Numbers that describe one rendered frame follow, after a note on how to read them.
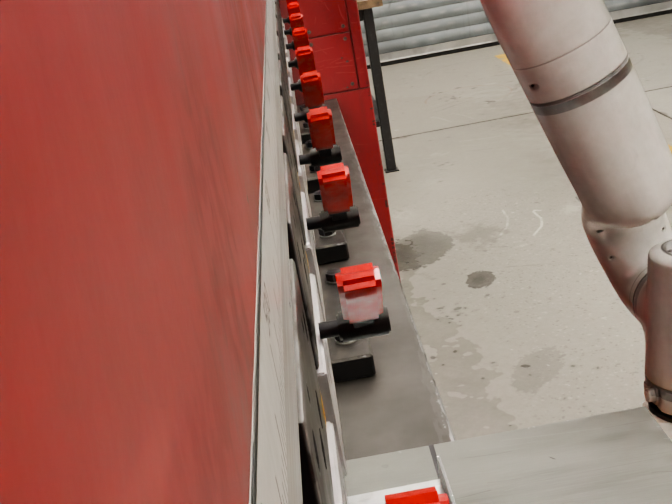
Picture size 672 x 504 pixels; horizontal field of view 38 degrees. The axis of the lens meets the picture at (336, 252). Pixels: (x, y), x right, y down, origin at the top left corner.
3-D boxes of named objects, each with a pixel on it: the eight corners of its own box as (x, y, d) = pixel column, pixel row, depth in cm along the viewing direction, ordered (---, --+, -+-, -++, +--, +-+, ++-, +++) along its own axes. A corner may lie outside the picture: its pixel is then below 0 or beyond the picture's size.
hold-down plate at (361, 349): (376, 376, 114) (372, 354, 113) (331, 384, 114) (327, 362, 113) (355, 283, 142) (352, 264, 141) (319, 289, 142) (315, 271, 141)
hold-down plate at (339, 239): (349, 259, 152) (346, 242, 151) (316, 266, 152) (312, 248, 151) (337, 204, 180) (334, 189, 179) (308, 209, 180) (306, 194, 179)
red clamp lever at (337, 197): (352, 155, 67) (357, 208, 76) (293, 166, 67) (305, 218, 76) (356, 178, 66) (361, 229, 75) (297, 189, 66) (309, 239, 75)
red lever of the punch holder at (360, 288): (384, 253, 48) (386, 308, 57) (303, 267, 48) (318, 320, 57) (391, 287, 47) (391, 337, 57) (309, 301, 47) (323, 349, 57)
